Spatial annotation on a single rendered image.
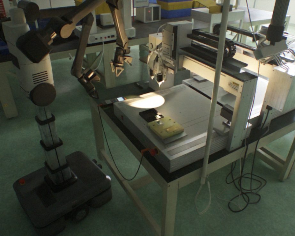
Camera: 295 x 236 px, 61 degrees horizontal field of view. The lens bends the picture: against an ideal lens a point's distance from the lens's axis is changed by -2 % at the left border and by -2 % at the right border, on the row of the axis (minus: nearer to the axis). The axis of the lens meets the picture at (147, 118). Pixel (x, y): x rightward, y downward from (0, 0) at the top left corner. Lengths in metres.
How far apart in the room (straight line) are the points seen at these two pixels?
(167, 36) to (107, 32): 2.05
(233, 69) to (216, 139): 0.42
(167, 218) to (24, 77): 1.18
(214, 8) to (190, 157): 2.95
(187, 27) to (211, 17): 2.25
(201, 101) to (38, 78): 1.11
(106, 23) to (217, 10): 1.64
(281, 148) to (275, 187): 0.62
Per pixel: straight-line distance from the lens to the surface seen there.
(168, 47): 1.68
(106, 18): 3.83
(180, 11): 5.38
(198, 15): 4.15
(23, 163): 2.89
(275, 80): 1.68
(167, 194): 1.47
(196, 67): 1.66
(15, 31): 1.51
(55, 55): 3.47
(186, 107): 1.83
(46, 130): 1.83
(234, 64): 1.54
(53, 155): 1.94
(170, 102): 1.87
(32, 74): 1.58
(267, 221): 2.35
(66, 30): 1.43
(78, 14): 1.47
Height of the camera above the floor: 1.77
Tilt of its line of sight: 33 degrees down
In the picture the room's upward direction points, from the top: straight up
